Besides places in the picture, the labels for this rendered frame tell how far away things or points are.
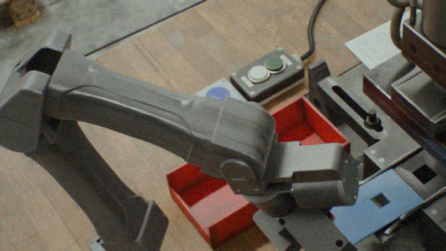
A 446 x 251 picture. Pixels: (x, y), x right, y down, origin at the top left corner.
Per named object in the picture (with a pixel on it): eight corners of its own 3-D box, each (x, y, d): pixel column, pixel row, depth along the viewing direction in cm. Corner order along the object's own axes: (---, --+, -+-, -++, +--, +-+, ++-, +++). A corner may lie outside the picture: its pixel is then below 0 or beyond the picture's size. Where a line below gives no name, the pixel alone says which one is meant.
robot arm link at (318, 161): (364, 162, 101) (332, 91, 94) (352, 224, 96) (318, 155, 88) (271, 168, 106) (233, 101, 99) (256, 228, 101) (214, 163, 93)
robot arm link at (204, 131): (285, 104, 96) (17, 14, 95) (268, 170, 91) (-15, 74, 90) (256, 165, 106) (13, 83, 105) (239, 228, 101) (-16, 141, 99)
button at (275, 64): (263, 70, 148) (261, 62, 146) (277, 62, 149) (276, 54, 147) (273, 80, 146) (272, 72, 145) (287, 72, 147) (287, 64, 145)
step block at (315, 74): (308, 104, 144) (307, 66, 138) (323, 95, 145) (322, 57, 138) (333, 128, 141) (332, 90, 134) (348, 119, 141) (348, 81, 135)
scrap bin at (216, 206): (170, 196, 135) (164, 172, 130) (303, 119, 142) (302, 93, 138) (213, 250, 128) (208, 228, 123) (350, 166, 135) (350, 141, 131)
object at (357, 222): (302, 221, 118) (302, 208, 116) (391, 170, 124) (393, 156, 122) (334, 257, 114) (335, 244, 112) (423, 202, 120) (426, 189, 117)
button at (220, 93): (202, 101, 145) (200, 93, 143) (222, 89, 146) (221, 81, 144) (215, 115, 142) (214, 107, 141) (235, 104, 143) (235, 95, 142)
